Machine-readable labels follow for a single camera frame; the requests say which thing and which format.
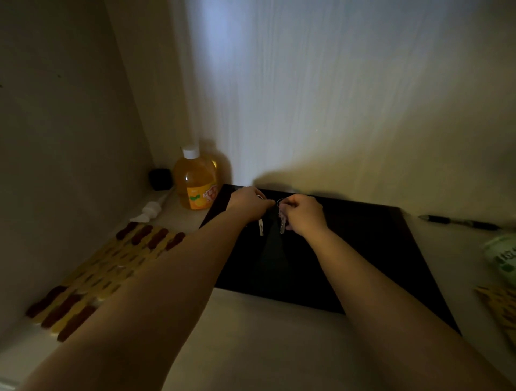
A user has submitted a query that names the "person's right hand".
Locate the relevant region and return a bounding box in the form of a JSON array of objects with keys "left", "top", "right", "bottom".
[{"left": 278, "top": 194, "right": 330, "bottom": 238}]

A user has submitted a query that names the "person's left hand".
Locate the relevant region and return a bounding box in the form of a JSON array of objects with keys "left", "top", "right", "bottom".
[{"left": 226, "top": 186, "right": 276, "bottom": 225}]

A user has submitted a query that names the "person's right forearm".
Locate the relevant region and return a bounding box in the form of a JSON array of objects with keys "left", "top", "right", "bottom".
[{"left": 302, "top": 226, "right": 516, "bottom": 391}]

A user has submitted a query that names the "person's left forearm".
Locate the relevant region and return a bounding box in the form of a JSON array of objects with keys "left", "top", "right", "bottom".
[{"left": 16, "top": 209, "right": 259, "bottom": 391}]

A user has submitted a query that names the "black mat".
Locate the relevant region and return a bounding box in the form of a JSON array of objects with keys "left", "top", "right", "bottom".
[{"left": 199, "top": 184, "right": 461, "bottom": 334}]

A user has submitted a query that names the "orange juice bottle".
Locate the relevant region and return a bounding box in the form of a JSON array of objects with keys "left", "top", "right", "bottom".
[{"left": 173, "top": 145, "right": 220, "bottom": 211}]

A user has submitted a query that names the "small black box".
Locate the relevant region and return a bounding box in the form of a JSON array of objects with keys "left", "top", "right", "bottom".
[{"left": 148, "top": 168, "right": 174, "bottom": 191}]

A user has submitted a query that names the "white pump dispenser head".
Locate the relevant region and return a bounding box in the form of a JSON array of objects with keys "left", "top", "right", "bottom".
[{"left": 130, "top": 193, "right": 172, "bottom": 223}]

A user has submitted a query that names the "black pen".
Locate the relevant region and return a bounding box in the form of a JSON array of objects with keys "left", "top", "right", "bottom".
[{"left": 418, "top": 214, "right": 502, "bottom": 231}]

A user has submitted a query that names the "yellow and brown patterned mat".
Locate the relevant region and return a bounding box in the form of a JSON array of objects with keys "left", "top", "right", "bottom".
[{"left": 25, "top": 221, "right": 187, "bottom": 343}]

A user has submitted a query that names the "green and white packet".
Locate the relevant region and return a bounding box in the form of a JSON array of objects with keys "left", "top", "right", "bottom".
[{"left": 482, "top": 234, "right": 516, "bottom": 287}]

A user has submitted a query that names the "yellow patterned packet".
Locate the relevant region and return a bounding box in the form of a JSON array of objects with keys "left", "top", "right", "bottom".
[{"left": 474, "top": 284, "right": 516, "bottom": 349}]

